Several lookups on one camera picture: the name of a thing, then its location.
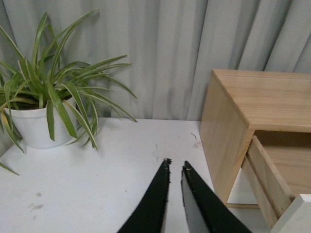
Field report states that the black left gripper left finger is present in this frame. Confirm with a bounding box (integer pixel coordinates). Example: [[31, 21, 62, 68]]
[[119, 158, 172, 233]]

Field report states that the white drawer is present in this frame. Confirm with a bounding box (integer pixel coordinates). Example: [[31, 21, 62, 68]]
[[242, 133, 311, 233]]

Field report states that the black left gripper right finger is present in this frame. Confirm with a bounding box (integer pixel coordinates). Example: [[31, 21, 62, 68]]
[[181, 161, 251, 233]]

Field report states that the white plant pot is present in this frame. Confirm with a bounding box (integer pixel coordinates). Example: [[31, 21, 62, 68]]
[[0, 106, 73, 150]]

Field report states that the green spider plant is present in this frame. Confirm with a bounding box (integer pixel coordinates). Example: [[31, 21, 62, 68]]
[[0, 9, 138, 176]]

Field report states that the wooden drawer cabinet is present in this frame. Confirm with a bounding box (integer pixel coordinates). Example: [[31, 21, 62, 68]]
[[200, 69, 311, 204]]

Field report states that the grey curtain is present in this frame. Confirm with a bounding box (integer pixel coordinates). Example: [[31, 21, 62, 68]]
[[0, 0, 311, 120]]

